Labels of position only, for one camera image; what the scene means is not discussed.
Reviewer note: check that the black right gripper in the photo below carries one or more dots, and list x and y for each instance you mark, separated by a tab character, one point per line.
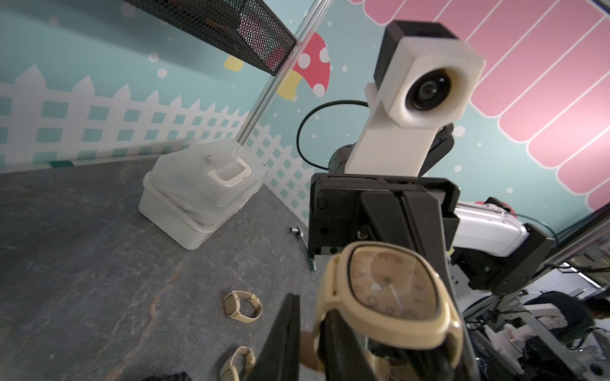
415	213

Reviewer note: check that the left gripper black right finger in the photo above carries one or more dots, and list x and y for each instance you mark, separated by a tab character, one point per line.
339	351

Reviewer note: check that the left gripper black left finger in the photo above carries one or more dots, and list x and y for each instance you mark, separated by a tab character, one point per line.
279	359

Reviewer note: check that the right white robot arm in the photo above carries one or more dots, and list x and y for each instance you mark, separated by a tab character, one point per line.
492	250

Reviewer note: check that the translucent white storage box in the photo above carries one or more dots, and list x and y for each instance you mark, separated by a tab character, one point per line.
190	194

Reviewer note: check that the metal ratchet tool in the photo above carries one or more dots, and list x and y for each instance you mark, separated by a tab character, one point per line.
298	233

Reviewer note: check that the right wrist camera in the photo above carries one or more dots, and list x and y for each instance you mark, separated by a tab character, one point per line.
424	79

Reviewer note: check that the aluminium frame post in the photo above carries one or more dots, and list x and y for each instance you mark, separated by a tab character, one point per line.
311	22

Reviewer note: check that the black wire wall basket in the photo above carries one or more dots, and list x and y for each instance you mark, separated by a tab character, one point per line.
248	30

